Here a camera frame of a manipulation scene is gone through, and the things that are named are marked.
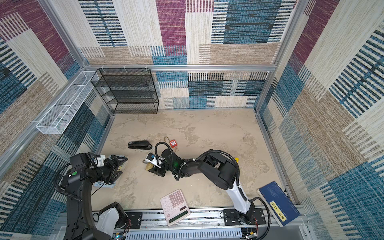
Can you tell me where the red safety padlock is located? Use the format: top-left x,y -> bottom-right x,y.
164,136 -> 178,152

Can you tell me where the brass padlock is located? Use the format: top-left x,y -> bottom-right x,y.
145,163 -> 154,171

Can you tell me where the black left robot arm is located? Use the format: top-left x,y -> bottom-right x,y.
54,153 -> 131,240

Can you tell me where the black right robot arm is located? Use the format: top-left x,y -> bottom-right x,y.
143,142 -> 267,225

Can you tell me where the treehouse paperback book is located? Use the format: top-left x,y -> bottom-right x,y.
93,155 -> 126,189

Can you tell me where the black stapler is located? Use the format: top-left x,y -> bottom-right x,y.
128,140 -> 153,150

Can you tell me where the pink calculator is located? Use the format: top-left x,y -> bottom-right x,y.
160,189 -> 191,226

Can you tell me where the dark blue hardcover book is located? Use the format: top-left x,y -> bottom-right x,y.
257,181 -> 301,227

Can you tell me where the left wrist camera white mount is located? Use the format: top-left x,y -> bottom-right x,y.
95,155 -> 106,167

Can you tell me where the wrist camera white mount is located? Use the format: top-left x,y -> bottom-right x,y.
145,153 -> 161,168
95,155 -> 106,167

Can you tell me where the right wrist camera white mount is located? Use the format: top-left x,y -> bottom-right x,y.
145,153 -> 161,168

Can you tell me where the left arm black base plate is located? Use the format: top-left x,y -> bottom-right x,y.
115,212 -> 143,230

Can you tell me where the black wire shelf rack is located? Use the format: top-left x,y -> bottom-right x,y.
91,68 -> 159,114

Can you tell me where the white wire mesh basket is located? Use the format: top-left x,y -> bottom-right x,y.
36,71 -> 95,135

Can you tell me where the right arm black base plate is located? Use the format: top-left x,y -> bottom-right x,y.
221,208 -> 267,226

